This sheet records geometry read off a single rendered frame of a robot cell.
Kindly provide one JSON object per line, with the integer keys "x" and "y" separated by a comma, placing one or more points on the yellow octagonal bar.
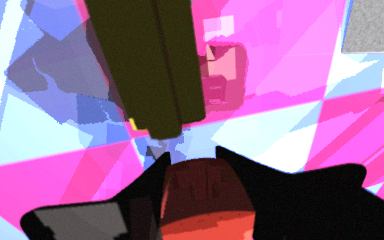
{"x": 151, "y": 50}

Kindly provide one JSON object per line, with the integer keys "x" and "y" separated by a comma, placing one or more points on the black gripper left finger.
{"x": 134, "y": 213}

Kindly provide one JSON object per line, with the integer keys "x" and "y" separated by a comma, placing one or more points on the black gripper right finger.
{"x": 277, "y": 195}

